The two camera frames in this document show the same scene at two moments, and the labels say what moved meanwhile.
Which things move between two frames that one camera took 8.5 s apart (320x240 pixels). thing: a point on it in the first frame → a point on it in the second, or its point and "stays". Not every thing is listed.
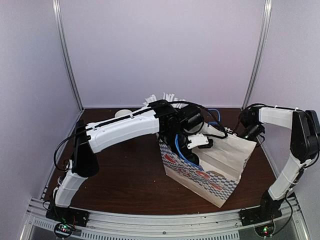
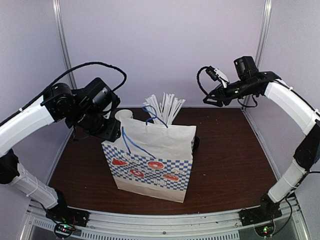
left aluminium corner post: [57, 10] stays
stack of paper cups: [122, 112] stays
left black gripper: [188, 157] → [109, 133]
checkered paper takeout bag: [220, 167] → [154, 160]
